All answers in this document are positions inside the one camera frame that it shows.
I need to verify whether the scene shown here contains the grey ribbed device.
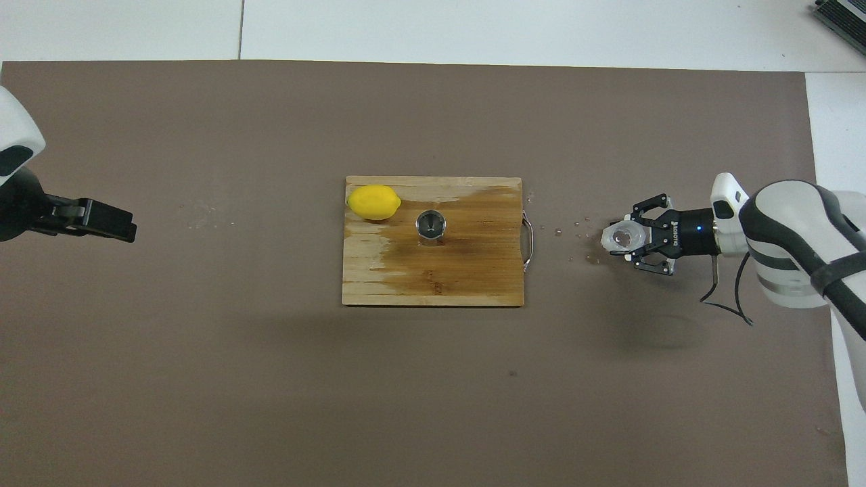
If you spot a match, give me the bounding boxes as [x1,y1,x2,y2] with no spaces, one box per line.
[812,0,866,38]

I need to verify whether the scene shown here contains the steel jigger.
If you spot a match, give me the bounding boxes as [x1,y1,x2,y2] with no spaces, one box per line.
[415,209,447,246]

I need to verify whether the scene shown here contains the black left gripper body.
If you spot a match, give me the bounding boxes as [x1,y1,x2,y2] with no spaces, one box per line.
[0,169,48,242]

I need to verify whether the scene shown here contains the wooden cutting board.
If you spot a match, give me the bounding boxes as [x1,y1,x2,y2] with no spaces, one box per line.
[342,176,534,308]

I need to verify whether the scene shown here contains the clear plastic cup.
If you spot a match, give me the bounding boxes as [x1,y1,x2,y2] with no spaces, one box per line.
[601,222,647,262]

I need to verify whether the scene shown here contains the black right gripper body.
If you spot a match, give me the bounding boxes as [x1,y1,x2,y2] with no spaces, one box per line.
[658,208,719,259]

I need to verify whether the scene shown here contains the brown table mat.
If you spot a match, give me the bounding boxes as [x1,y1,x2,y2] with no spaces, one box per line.
[0,60,850,487]

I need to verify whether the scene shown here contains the yellow lemon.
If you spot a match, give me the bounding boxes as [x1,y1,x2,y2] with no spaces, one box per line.
[347,185,402,221]

